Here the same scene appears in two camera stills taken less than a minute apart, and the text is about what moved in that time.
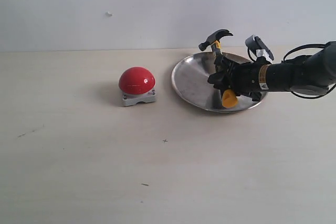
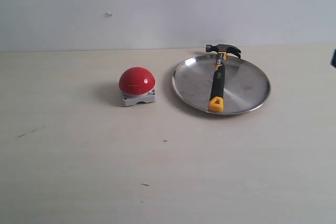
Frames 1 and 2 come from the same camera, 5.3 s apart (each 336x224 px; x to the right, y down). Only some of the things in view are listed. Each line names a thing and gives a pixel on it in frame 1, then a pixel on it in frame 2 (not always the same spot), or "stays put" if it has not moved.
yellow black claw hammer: [229, 98] to [216, 103]
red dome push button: [137, 85] stays put
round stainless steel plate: [190, 75] stays put
